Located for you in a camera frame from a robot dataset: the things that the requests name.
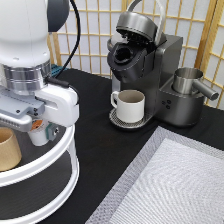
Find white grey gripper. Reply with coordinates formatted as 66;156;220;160
0;84;79;140

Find white coffee pod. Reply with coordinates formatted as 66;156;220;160
28;119;48;146

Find grey pod coffee machine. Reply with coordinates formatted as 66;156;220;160
107;0;207;129

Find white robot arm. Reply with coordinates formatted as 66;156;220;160
0;0;79;146

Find white two-tier round shelf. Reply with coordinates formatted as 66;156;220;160
0;126;80;224

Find white ceramic mug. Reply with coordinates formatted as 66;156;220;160
110;90;145;123

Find grey woven placemat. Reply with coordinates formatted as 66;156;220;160
85;127;224;224

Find steel milk frother jug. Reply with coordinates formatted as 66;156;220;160
173;67;219;101

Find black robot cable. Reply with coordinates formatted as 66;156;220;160
46;0;82;88

